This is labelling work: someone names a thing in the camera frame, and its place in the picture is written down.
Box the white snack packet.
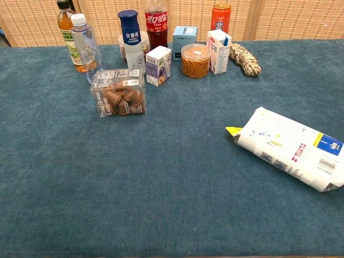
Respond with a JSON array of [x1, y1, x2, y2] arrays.
[[225, 106, 344, 193]]

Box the blue table cloth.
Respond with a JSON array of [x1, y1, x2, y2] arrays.
[[0, 39, 344, 256]]

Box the small white carton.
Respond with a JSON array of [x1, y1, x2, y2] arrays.
[[145, 45, 173, 87]]

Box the orange lid snack jar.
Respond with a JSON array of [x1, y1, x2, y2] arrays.
[[181, 42, 211, 79]]

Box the pink white milk carton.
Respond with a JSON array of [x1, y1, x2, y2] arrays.
[[206, 29, 232, 75]]

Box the clear lidded plastic bowl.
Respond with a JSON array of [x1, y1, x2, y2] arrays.
[[118, 31, 151, 61]]

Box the light blue cardboard box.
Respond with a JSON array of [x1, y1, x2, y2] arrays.
[[172, 26, 199, 62]]

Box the blue cap yogurt bottle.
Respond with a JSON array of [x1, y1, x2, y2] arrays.
[[117, 10, 147, 76]]

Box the red cap cola bottle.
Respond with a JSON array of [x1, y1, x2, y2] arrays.
[[144, 0, 169, 52]]

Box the orange drink can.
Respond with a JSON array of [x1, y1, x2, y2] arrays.
[[210, 4, 232, 34]]

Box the clear water bottle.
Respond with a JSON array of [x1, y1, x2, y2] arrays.
[[70, 13, 104, 84]]

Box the green label tea bottle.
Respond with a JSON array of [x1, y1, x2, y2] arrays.
[[56, 0, 84, 74]]

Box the bamboo folding screen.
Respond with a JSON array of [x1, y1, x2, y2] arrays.
[[0, 0, 344, 48]]

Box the braided rope bundle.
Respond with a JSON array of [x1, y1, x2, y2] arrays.
[[228, 42, 262, 77]]

